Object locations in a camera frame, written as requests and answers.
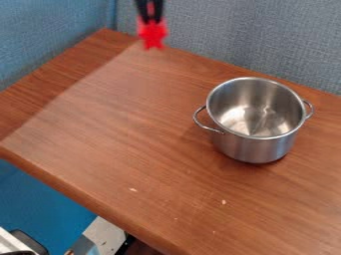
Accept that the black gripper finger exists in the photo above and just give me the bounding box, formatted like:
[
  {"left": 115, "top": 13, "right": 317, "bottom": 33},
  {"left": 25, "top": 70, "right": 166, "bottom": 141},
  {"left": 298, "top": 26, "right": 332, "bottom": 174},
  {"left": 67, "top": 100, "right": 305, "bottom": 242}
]
[
  {"left": 154, "top": 0, "right": 164, "bottom": 23},
  {"left": 135, "top": 0, "right": 150, "bottom": 23}
]

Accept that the red star-shaped block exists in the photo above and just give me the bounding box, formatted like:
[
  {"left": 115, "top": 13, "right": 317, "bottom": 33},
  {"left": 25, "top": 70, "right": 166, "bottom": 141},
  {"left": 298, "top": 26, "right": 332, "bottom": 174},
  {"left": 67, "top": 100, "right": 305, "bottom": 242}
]
[{"left": 138, "top": 0, "right": 169, "bottom": 50}]

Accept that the stainless steel pot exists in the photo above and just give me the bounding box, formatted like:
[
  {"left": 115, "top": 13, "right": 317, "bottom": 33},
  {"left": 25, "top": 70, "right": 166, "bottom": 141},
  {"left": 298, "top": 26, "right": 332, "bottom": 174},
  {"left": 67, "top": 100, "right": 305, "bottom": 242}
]
[{"left": 193, "top": 77, "right": 314, "bottom": 163}]

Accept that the white grey box under table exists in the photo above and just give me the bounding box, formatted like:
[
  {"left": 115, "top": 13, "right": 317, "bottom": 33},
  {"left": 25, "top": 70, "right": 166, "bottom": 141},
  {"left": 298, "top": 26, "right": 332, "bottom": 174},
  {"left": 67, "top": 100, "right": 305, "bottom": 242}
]
[{"left": 64, "top": 217, "right": 126, "bottom": 255}]

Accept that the black white device corner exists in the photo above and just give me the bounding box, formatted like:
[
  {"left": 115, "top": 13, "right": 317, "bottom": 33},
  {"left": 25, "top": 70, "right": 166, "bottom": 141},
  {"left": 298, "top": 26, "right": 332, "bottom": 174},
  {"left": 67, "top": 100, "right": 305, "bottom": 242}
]
[{"left": 0, "top": 227, "right": 49, "bottom": 255}]

